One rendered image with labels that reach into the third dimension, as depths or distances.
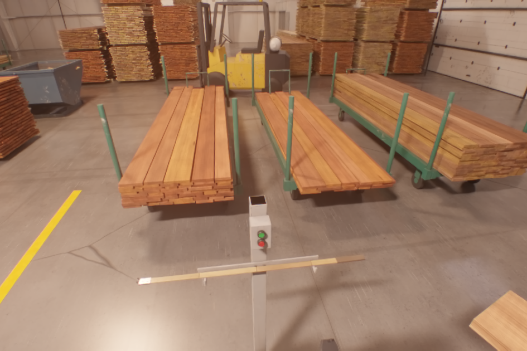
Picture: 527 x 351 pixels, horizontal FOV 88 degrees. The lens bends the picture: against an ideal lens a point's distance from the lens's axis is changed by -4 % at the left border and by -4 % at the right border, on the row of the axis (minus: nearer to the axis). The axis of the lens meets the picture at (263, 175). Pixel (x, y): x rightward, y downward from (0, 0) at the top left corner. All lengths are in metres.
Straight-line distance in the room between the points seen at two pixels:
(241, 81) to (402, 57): 6.34
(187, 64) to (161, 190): 7.63
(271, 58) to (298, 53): 2.88
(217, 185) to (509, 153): 2.97
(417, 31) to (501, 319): 10.83
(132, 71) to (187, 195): 7.99
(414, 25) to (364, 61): 1.95
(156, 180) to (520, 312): 2.39
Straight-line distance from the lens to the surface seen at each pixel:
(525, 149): 3.90
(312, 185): 2.70
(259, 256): 1.19
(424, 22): 11.88
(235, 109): 2.52
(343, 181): 2.81
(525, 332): 1.47
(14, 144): 5.91
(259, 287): 1.33
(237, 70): 7.39
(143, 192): 2.64
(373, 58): 11.13
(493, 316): 1.46
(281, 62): 7.36
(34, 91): 7.57
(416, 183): 3.98
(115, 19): 10.16
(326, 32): 10.42
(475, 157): 3.47
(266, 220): 1.03
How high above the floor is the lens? 1.90
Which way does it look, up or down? 30 degrees down
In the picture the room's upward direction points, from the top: straight up
